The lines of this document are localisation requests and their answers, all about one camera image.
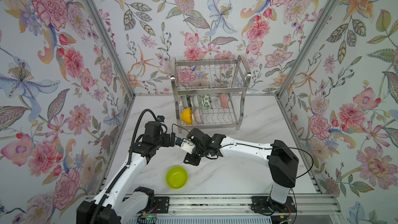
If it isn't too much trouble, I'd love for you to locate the yellow bowl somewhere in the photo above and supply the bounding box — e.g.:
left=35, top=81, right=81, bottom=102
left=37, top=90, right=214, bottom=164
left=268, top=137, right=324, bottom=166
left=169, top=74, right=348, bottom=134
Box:
left=181, top=108, right=193, bottom=124

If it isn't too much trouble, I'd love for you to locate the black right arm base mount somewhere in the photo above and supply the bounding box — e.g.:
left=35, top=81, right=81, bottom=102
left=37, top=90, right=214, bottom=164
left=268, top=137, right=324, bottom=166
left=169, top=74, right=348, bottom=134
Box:
left=251, top=196, right=297, bottom=216

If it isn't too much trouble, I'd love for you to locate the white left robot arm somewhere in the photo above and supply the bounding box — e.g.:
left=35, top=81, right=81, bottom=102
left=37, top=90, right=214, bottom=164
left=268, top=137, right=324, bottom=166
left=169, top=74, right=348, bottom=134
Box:
left=76, top=121, right=175, bottom=224

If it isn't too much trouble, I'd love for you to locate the lime green bowl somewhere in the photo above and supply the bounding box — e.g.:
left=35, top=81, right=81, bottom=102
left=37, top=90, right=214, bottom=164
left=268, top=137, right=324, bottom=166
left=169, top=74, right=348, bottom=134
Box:
left=166, top=166, right=188, bottom=190

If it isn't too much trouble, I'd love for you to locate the pale green bowl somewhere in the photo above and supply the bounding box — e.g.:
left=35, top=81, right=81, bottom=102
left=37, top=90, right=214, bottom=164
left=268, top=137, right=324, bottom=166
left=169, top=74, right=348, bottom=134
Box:
left=191, top=94, right=202, bottom=108

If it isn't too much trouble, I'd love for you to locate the black corrugated cable hose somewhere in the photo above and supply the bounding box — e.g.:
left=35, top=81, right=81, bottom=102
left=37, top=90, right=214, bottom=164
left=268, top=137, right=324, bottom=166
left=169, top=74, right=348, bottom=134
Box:
left=90, top=108, right=159, bottom=224

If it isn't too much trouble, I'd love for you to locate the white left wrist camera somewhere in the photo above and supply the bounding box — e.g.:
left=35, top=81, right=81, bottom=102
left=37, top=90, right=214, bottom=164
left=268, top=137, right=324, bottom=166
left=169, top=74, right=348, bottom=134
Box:
left=157, top=115, right=165, bottom=123

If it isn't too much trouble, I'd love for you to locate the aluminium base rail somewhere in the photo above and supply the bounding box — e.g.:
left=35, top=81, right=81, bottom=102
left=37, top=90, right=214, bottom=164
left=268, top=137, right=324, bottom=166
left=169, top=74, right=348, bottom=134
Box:
left=154, top=194, right=342, bottom=217

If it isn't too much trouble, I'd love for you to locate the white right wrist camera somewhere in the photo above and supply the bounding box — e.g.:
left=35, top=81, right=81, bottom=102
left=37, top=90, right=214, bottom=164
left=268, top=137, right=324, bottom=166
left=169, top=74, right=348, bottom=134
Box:
left=175, top=138, right=196, bottom=154

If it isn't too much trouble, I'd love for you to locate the green leaf pattern bowl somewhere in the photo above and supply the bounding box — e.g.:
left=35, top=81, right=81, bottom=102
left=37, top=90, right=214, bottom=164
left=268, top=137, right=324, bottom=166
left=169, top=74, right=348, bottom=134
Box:
left=202, top=94, right=213, bottom=109

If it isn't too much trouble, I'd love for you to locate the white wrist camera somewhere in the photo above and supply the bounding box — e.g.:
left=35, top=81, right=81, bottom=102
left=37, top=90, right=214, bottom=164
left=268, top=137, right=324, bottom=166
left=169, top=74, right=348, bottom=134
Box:
left=175, top=138, right=196, bottom=154
left=157, top=115, right=165, bottom=123

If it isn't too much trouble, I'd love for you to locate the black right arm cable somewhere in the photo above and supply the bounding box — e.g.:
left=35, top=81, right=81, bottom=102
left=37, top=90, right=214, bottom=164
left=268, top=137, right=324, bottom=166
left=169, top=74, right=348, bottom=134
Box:
left=170, top=123, right=315, bottom=224

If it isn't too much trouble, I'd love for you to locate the pink striped bowl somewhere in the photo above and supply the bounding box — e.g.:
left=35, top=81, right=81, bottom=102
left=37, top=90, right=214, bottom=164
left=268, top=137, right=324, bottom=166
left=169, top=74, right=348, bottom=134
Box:
left=192, top=108, right=204, bottom=124

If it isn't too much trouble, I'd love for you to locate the dark patterned bowl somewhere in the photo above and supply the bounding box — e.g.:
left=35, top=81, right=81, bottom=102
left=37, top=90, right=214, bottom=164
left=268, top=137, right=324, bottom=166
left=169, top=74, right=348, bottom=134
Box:
left=181, top=95, right=192, bottom=109

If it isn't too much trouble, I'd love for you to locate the black white floral bowl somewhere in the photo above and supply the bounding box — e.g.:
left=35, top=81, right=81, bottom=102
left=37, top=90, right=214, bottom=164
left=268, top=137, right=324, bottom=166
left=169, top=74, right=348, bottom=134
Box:
left=219, top=93, right=229, bottom=109

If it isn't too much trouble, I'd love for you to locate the stainless steel dish rack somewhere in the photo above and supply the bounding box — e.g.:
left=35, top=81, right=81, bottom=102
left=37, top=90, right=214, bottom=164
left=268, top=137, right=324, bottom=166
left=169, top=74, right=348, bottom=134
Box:
left=171, top=56, right=252, bottom=131

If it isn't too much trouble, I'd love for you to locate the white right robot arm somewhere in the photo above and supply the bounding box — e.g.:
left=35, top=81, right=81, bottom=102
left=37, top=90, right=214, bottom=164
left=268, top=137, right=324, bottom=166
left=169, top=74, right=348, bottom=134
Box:
left=175, top=128, right=299, bottom=205

